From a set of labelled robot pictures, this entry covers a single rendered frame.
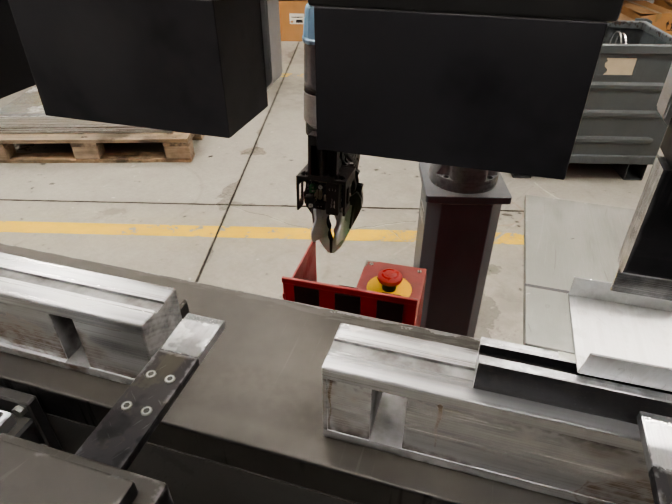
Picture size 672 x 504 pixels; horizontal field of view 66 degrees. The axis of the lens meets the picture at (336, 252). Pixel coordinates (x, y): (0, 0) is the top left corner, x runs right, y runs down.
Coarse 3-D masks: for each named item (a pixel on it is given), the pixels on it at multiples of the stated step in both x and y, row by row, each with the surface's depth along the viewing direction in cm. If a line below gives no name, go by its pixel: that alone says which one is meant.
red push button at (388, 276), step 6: (384, 270) 82; (390, 270) 82; (396, 270) 82; (378, 276) 81; (384, 276) 81; (390, 276) 81; (396, 276) 81; (384, 282) 80; (390, 282) 80; (396, 282) 80; (384, 288) 82; (390, 288) 81
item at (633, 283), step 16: (656, 160) 31; (656, 176) 30; (656, 192) 30; (640, 208) 32; (656, 208) 30; (640, 224) 32; (656, 224) 31; (624, 240) 34; (640, 240) 32; (656, 240) 32; (624, 256) 34; (640, 256) 32; (656, 256) 32; (624, 272) 33; (640, 272) 33; (656, 272) 33; (624, 288) 35; (640, 288) 35; (656, 288) 34
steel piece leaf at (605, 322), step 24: (576, 288) 46; (600, 288) 46; (576, 312) 45; (600, 312) 45; (624, 312) 45; (648, 312) 45; (576, 336) 42; (600, 336) 42; (624, 336) 42; (648, 336) 42; (576, 360) 40; (648, 360) 40
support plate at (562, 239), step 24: (528, 216) 59; (552, 216) 59; (576, 216) 59; (600, 216) 59; (624, 216) 59; (528, 240) 55; (552, 240) 55; (576, 240) 55; (600, 240) 55; (528, 264) 51; (552, 264) 51; (576, 264) 51; (600, 264) 51; (528, 288) 48; (528, 312) 45; (552, 312) 45; (528, 336) 43; (552, 336) 43
